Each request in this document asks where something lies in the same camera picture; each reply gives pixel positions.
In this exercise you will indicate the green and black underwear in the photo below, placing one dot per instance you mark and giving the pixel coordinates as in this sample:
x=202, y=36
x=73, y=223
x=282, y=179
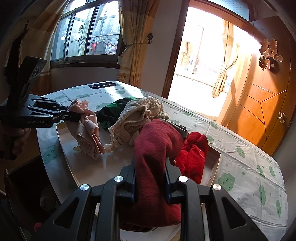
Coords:
x=108, y=115

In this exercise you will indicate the cloud-print table cover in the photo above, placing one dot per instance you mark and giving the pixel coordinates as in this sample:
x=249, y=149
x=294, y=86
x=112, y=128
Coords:
x=248, y=174

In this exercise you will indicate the window with dark frame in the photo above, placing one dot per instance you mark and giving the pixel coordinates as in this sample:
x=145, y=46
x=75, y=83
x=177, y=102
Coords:
x=88, y=35

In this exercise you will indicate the person's left hand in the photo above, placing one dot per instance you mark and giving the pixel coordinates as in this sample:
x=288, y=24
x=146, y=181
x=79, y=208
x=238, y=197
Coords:
x=13, y=142

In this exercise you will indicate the balcony curtain tied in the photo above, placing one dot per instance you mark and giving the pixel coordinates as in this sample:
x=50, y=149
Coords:
x=230, y=57

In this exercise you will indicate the double happiness door ornament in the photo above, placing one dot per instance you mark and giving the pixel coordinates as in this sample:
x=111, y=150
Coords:
x=269, y=53

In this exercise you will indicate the white dotted underwear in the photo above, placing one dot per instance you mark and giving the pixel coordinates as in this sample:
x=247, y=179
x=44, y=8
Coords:
x=134, y=116

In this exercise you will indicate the brass door knob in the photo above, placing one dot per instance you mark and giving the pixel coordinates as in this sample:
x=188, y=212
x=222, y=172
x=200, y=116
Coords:
x=282, y=117

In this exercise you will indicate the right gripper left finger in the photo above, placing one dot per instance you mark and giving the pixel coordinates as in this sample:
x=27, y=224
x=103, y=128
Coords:
x=93, y=211

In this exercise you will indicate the black smartphone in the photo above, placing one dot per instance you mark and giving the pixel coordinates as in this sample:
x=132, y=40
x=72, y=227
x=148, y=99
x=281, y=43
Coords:
x=102, y=85

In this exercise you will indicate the grey waistband underwear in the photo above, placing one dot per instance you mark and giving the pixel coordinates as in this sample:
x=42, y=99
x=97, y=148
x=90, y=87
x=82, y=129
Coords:
x=181, y=129

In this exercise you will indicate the orange wooden door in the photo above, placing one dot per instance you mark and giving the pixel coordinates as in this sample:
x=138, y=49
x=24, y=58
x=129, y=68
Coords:
x=256, y=96

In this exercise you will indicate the wall curtain hook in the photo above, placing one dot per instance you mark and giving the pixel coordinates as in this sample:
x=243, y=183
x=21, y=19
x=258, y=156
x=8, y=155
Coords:
x=150, y=37

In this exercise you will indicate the dark red underwear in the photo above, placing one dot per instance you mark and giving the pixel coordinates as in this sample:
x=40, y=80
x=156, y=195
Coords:
x=157, y=141

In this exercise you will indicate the bright red underwear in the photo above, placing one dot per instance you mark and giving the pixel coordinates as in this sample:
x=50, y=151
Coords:
x=192, y=157

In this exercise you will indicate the yellow window curtain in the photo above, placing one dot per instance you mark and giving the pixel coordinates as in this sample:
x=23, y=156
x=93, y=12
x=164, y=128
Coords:
x=136, y=19

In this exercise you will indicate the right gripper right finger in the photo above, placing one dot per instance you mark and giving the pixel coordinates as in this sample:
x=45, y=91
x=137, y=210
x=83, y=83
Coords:
x=207, y=207

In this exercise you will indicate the shallow cardboard box tray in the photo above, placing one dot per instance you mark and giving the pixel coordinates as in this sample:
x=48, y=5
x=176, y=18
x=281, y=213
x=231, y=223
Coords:
x=84, y=169

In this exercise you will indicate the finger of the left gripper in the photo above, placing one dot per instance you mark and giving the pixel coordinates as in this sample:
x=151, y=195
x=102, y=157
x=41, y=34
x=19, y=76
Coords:
x=70, y=116

